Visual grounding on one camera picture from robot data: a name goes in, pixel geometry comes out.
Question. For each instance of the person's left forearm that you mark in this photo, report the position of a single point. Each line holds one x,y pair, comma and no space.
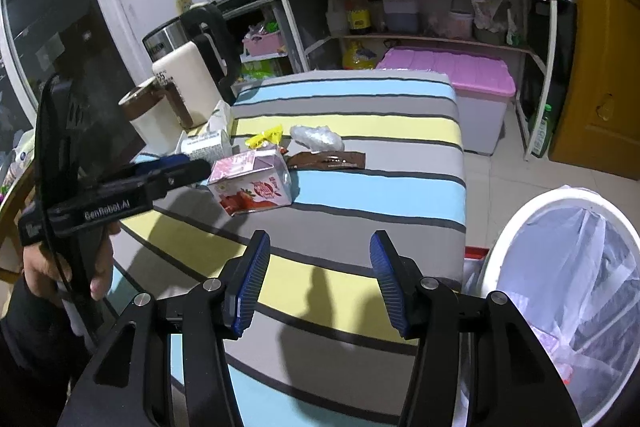
30,337

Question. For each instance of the storage box pink lid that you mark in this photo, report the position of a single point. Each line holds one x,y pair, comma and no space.
450,69

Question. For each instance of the yellow snack wrapper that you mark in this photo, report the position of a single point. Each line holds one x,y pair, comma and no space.
265,137

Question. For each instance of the white canister brown lid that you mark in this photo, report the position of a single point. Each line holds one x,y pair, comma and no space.
155,132

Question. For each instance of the white plastic bottle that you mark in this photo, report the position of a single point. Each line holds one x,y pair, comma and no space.
336,14

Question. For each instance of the pink plastic tub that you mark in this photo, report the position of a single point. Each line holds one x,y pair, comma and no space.
460,26

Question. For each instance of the red cardboard box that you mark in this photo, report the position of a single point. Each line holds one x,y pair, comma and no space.
477,253

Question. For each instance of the crumpled plastic bags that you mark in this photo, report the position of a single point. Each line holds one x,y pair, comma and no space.
492,14

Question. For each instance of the cream white appliance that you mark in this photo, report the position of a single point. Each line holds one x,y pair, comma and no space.
187,77

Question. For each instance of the pink strawberry milk carton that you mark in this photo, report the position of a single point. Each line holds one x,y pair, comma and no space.
250,192

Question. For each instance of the person's left hand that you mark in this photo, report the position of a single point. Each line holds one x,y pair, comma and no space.
40,269

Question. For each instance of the white drink carton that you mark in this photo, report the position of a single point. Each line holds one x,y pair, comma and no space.
205,145

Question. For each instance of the small pink basket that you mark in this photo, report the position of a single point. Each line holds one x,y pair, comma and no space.
264,44

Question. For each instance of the clear plastic bag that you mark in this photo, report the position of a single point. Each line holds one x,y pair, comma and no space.
317,138

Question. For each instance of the white tissue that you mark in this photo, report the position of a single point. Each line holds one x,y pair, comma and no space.
220,117

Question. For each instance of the yellow wooden door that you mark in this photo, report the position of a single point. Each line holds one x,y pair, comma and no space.
600,82

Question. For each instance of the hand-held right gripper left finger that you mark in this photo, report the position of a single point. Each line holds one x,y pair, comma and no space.
250,282

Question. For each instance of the green plastic bottle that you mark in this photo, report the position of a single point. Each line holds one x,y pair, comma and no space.
541,134

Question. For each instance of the translucent jerrycan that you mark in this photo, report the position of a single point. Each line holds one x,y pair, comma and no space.
400,12

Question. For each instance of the brown snack wrapper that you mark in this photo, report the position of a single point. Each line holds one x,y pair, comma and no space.
330,160

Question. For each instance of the green snack packets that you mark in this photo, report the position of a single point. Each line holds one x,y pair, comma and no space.
257,68

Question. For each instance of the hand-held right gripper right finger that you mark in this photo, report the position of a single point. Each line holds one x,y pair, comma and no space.
387,287

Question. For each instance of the yellowed power strip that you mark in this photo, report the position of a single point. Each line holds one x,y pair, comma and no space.
184,4

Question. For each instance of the black slotted chair back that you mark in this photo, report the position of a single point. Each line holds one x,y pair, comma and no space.
100,137

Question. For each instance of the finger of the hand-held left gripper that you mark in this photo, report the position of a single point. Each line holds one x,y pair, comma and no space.
160,164
185,173

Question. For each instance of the dark glass window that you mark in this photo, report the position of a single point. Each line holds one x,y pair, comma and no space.
50,7

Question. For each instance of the dark bottle yellow label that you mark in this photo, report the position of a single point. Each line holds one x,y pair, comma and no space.
359,14

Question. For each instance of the yellow oil bottle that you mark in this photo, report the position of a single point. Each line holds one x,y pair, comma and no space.
359,56

